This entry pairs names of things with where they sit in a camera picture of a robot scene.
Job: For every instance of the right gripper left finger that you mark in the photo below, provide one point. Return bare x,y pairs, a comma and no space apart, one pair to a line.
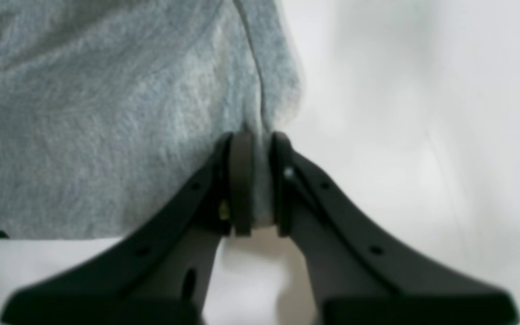
160,274

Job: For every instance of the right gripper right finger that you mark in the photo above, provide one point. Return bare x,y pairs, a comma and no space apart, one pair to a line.
359,273

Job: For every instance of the grey t-shirt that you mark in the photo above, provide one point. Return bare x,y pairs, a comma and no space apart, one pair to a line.
108,106

